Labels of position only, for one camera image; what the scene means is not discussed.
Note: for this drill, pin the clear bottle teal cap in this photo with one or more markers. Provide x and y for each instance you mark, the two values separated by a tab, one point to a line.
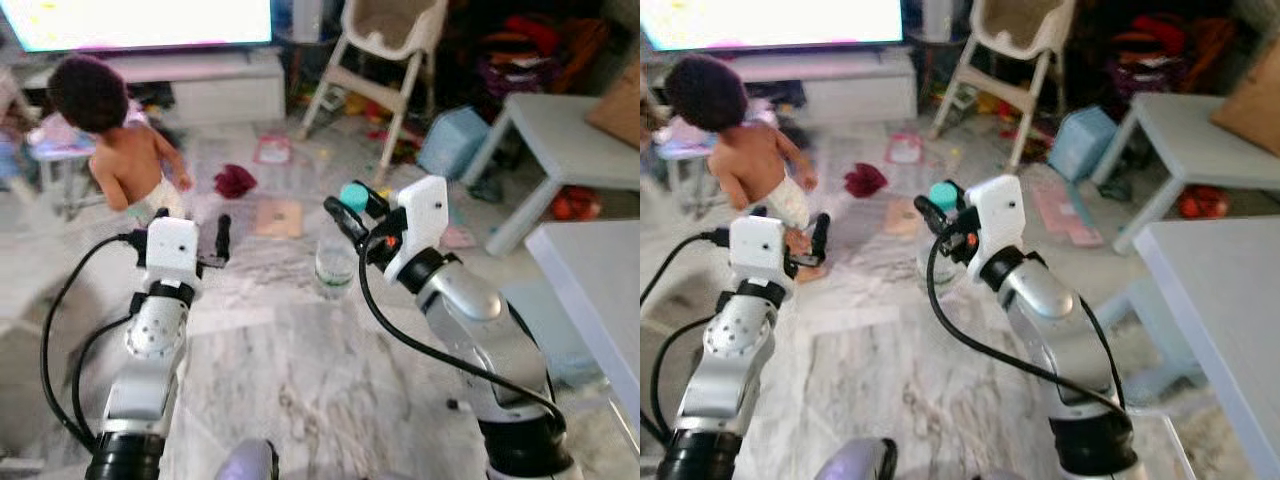
942	195
333	272

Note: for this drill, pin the pink floor mat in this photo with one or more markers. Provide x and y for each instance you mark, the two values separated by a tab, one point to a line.
457	237
1065	215

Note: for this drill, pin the dark red cloth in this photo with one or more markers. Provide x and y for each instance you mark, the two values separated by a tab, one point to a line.
235	181
865	180

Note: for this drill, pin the toddler with dark curly hair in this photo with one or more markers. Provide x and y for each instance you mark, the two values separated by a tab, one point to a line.
750	165
125	165

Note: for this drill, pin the brown cardboard sheet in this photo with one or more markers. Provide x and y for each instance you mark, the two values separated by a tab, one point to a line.
618	108
1250	100

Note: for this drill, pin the bright television screen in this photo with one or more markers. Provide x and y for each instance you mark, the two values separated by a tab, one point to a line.
770	20
130	20

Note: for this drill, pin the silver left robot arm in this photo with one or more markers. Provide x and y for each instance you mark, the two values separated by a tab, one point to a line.
735	340
150	335

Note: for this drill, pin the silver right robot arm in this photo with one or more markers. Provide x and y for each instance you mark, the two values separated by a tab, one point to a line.
480	320
1045	290

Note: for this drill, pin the white table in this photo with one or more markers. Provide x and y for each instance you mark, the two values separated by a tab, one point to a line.
600	290
1220	300

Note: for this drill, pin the light blue storage box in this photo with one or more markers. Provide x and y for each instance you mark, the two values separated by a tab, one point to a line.
452	145
1082	145

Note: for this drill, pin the white baby high chair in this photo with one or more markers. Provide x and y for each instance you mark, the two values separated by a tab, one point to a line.
1020	25
385	30

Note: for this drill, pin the grey robot left leg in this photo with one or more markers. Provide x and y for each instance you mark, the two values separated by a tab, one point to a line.
245	460
855	460

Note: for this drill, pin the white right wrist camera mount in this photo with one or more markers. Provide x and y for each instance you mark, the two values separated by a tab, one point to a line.
998	215
420	220

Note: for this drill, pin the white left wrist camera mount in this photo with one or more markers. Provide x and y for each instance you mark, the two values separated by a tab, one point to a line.
760	248
172	250

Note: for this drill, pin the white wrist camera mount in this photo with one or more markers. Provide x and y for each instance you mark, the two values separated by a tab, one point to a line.
420	220
998	215
760	248
172	250

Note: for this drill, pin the pink book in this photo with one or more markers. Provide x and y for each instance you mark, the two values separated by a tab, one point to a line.
272	150
904	150

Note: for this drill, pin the peach floor mat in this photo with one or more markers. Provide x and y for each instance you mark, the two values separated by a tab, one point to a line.
900	218
278	218

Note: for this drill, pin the grey low table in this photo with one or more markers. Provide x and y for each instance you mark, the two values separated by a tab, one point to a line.
570	140
1190	140

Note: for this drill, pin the small kids table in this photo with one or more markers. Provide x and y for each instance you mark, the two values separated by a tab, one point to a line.
685	150
60	155

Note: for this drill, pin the white television stand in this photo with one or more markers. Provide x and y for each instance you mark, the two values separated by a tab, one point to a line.
860	95
220	95

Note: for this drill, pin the pile of colourful clothes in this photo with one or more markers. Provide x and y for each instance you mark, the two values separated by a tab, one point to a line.
1150	45
530	45

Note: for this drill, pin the orange toy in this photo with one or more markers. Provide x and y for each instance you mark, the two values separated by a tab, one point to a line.
575	203
1203	202

